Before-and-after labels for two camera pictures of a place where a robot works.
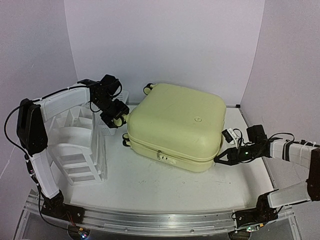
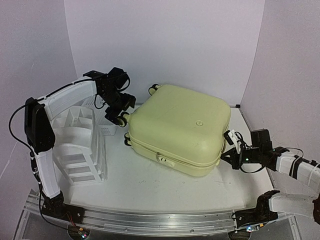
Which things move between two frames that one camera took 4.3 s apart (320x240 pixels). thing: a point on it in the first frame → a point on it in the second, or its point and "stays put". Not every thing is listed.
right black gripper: [232, 158] → [233, 160]
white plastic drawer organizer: [75, 145] stays put
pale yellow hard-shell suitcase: [179, 126] stays put
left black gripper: [123, 109] → [113, 116]
